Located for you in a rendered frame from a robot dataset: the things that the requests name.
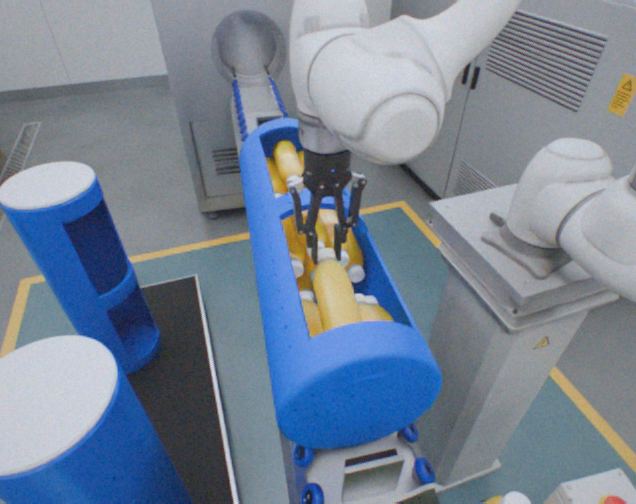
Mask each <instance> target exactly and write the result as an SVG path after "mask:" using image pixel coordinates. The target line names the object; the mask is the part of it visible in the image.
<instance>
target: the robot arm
mask: <svg viewBox="0 0 636 504"><path fill-rule="evenodd" d="M521 2H522V0H460V1H457V2H456V3H455V4H454V5H452V6H451V8H450V9H447V10H446V11H444V12H442V13H441V14H438V15H436V16H433V18H431V19H426V20H416V19H413V18H410V17H407V16H408V15H404V16H401V17H400V18H398V19H395V20H392V21H390V22H386V23H384V24H381V26H378V27H375V28H372V29H369V16H368V11H367V6H366V2H364V0H295V2H294V7H293V12H292V20H291V28H289V61H291V76H292V84H293V90H294V92H295V96H296V101H297V117H298V129H299V141H300V143H302V146H304V172H303V174H302V178H299V179H297V180H295V181H293V180H288V181H287V183H286V185H287V188H289V191H290V194H291V196H292V200H293V210H294V220H295V226H296V231H297V234H300V235H302V234H306V245H307V248H308V249H309V248H310V256H311V259H313V262H314V265H315V264H318V234H317V231H316V223H317V218H318V212H319V208H320V204H321V202H322V198H326V197H333V200H334V206H335V211H336V216H338V222H339V223H335V224H334V253H335V258H336V259H338V261H341V258H342V244H345V243H346V234H347V233H348V228H350V227H356V226H357V223H358V214H359V207H360V204H361V199H362V191H363V189H364V187H365V185H366V182H367V180H366V179H365V177H364V175H363V174H362V173H357V174H354V173H352V170H351V152H352V153H354V154H355V155H357V156H360V157H362V158H364V159H366V161H368V162H372V163H376V164H380V165H400V164H405V163H408V161H410V160H412V159H415V158H417V157H419V156H420V155H422V154H423V153H425V151H426V150H427V149H428V148H429V147H430V146H431V145H432V143H433V141H435V139H436V138H437V136H438V134H439V130H440V127H441V124H442V118H444V111H445V104H446V103H447V102H448V101H449V99H450V95H451V87H453V83H454V81H455V78H456V76H457V75H458V73H459V72H460V71H461V70H463V68H464V67H465V66H466V65H467V64H468V63H469V62H472V61H473V59H474V58H475V57H476V56H477V55H478V54H479V53H480V52H482V51H483V49H484V48H485V47H486V46H487V45H488V44H489V43H490V42H492V41H493V39H494V38H495V37H496V36H497V35H498V34H499V32H501V31H502V29H503V28H504V27H505V25H506V24H507V23H508V21H509V19H511V17H512V16H513V14H514V13H515V11H516V10H517V7H518V6H519V4H521ZM611 170H613V166H611V163H610V160H609V157H608V155H607V153H606V152H605V151H603V150H601V147H600V146H599V145H597V144H596V143H593V142H590V141H586V140H581V139H559V140H556V141H553V142H551V143H550V144H549V145H547V146H545V148H542V149H541V150H540V151H539V152H538V153H537V154H536V155H534V158H533V159H532V160H531V161H530V163H529V164H528V165H527V168H526V170H524V171H523V174H522V176H521V179H520V181H519V183H518V186H517V189H515V192H514V195H513V198H512V202H511V205H510V209H509V214H506V213H504V212H501V211H499V209H494V211H492V213H491V214H490V219H491V220H492V222H493V223H494V224H496V225H498V226H499V228H496V229H494V230H491V231H485V233H483V234H482V236H481V240H482V241H483V242H484V244H486V245H490V246H492V247H493V248H495V249H496V250H499V251H500V252H502V253H503V255H505V256H506V257H508V258H510V259H511V260H513V261H514V262H516V263H518V264H519V266H521V267H522V268H524V269H525V270H527V271H528V272H529V273H530V274H531V276H532V277H533V278H535V279H538V280H544V279H547V277H548V276H549V274H550V273H551V272H553V271H554V270H557V269H559V268H561V267H563V266H565V265H567V263H569V262H571V261H572V260H573V261H575V262H576V263H577V265H578V266H580V267H581V268H582V269H584V270H585V271H586V272H587V273H589V275H590V276H591V277H592V278H595V279H596V280H597V281H598V282H600V283H601V284H603V286H605V287H606V288H607V289H609V290H610V291H613V292H615V293H616V294H618V296H620V297H623V298H625V299H627V300H631V301H633V302H636V163H635V165H634V167H633V170H632V172H630V174H629V175H627V176H624V177H622V178H619V179H616V181H615V179H614V177H613V176H611V175H610V173H611ZM350 181H351V184H352V188H351V197H350V206H348V215H347V219H346V216H345V211H344V204H343V196H342V191H343V189H344V188H345V187H346V185H347V184H349V183H350ZM304 185H305V186H306V188H307V189H308V190H309V191H310V201H309V207H308V212H307V219H306V224H305V223H303V212H302V201H301V197H299V195H301V194H302V191H303V189H302V188H303V186H304Z"/></svg>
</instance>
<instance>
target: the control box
mask: <svg viewBox="0 0 636 504"><path fill-rule="evenodd" d="M609 496H616V497H619V498H621V499H622V500H625V501H626V502H627V503H628V504H636V489H634V488H633V485H632V484H631V483H630V481H629V480H628V479H627V477H626V476H625V474H624V472H623V471H622V469H619V468H617V469H614V470H610V471H605V473H601V474H596V475H592V476H589V477H584V478H580V479H575V480H571V481H566V483H563V484H561V485H560V486H559V487H557V488H556V489H555V490H554V491H553V492H552V494H551V496H550V497H549V498H548V499H546V500H545V501H544V502H543V504H604V500H605V499H606V498H607V497H609Z"/></svg>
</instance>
